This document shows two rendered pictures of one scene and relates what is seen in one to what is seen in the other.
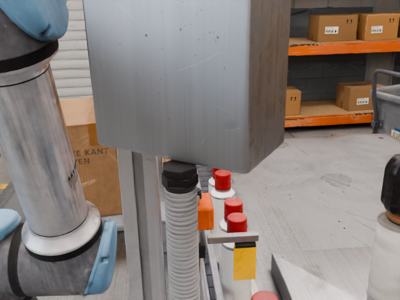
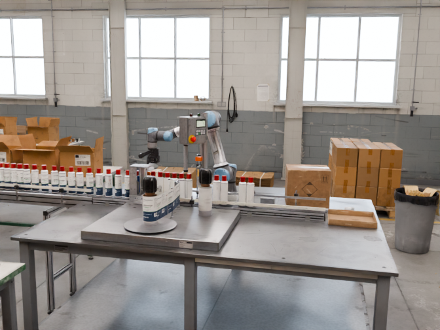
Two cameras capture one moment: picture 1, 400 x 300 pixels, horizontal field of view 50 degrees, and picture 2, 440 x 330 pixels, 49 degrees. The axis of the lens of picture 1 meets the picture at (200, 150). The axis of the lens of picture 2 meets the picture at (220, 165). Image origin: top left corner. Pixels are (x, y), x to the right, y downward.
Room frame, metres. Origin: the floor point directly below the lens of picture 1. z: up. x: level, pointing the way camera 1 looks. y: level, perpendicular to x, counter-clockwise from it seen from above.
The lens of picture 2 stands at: (1.58, -3.17, 1.73)
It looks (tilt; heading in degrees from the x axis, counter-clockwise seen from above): 10 degrees down; 107
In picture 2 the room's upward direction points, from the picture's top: 1 degrees clockwise
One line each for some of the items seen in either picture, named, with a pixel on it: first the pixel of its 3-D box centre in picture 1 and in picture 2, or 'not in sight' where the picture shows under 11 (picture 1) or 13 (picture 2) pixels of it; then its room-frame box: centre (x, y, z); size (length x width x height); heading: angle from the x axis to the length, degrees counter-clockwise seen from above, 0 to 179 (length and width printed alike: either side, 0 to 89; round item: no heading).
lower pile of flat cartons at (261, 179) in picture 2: not in sight; (253, 180); (-0.15, 4.43, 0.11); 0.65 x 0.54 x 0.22; 4
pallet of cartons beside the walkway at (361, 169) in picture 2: not in sight; (361, 174); (1.55, 3.79, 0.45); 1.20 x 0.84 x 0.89; 99
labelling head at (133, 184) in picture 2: not in sight; (141, 183); (0.12, -0.19, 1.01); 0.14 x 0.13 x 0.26; 5
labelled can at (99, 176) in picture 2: not in sight; (99, 182); (-0.25, -0.13, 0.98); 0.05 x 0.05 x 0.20
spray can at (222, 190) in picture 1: (222, 216); (242, 191); (0.80, -0.05, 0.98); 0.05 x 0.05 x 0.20
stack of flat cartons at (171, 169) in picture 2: not in sight; (174, 179); (-1.27, 3.79, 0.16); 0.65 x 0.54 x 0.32; 12
